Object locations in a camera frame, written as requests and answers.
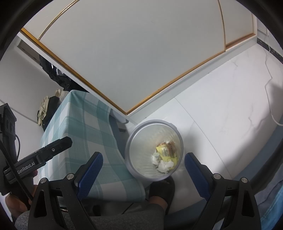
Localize white tissue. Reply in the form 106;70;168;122
157;160;174;173

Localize white gold-trimmed cabinet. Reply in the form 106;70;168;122
20;1;256;115

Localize person's left hand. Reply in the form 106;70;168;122
5;194;28;218

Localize teal checked tablecloth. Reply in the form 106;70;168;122
38;90;145;202

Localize grey round trash bin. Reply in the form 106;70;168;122
125;120;184;182

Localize pile of clothes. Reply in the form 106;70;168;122
37;89;69;131

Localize person's black slipper foot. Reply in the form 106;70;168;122
148;176;175;215

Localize yellow snack wrapper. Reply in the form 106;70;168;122
156;140;178;165

